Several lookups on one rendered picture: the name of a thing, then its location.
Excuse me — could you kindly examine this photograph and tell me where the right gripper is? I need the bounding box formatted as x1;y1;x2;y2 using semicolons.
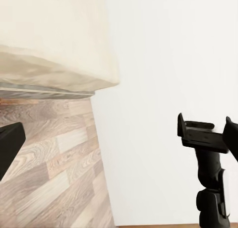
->
178;113;232;166

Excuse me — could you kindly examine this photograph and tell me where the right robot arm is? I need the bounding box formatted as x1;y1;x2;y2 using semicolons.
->
178;113;232;228

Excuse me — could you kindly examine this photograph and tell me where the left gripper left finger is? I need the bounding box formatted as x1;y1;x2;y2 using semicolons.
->
0;122;26;181

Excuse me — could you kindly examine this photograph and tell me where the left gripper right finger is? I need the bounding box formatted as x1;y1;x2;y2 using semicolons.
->
222;122;238;162

